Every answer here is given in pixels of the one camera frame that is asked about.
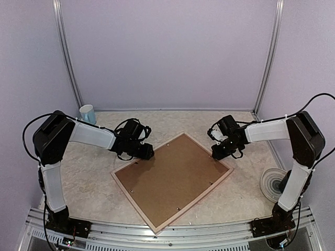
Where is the aluminium corner post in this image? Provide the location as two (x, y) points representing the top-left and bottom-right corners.
(52, 0), (83, 108)
(253, 0), (284, 116)

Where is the left aluminium corner post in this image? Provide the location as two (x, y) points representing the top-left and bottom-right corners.
(52, 0), (83, 108)

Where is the light blue mug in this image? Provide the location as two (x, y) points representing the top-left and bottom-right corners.
(79, 104), (96, 124)

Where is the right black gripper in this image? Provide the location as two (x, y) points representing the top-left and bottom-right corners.
(211, 138), (240, 161)

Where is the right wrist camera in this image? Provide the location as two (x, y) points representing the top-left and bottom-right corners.
(207, 129), (225, 142)

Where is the brown cardboard backing board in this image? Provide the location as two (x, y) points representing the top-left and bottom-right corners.
(115, 135), (230, 231)

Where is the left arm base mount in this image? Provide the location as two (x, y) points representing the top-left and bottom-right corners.
(46, 206), (92, 238)

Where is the right aluminium corner post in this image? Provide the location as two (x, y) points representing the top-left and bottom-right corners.
(253, 0), (284, 116)

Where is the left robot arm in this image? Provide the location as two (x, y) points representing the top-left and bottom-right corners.
(32, 110), (154, 233)

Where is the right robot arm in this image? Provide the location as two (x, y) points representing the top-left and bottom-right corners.
(207, 111), (326, 212)

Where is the front aluminium rail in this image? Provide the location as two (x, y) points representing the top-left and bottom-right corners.
(17, 208), (325, 250)

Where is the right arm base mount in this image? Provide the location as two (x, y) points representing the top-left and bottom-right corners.
(250, 203), (296, 237)

